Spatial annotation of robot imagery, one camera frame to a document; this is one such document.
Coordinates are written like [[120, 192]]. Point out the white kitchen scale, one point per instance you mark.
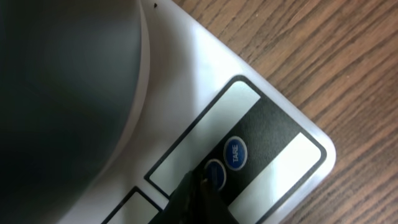
[[206, 110]]

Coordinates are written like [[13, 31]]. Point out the blue bowl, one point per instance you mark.
[[69, 73]]

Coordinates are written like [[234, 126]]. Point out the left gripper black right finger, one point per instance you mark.
[[212, 210]]

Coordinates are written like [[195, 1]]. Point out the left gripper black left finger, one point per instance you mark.
[[184, 206]]

